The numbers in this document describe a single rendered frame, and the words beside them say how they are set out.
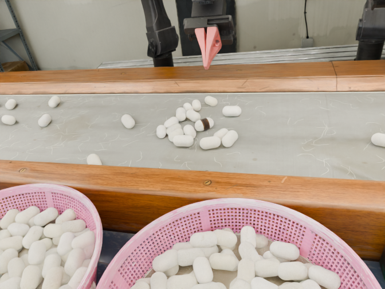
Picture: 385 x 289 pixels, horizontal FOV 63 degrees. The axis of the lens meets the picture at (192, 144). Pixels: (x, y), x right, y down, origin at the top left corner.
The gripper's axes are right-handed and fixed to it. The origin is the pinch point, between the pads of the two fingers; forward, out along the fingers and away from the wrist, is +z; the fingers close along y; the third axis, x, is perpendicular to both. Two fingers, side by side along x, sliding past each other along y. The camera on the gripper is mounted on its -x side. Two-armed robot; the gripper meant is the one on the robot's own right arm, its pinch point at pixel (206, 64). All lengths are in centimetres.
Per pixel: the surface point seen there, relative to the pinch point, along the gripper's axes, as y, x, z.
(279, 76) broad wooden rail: 14.8, 7.5, -0.7
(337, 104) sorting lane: 25.8, 4.1, 7.2
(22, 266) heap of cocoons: -14.6, -23.0, 39.2
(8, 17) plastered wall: -205, 124, -121
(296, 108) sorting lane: 18.1, 2.9, 8.6
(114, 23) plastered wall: -114, 139, -119
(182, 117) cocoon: -3.3, -2.1, 12.4
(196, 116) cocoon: -0.4, -2.3, 12.3
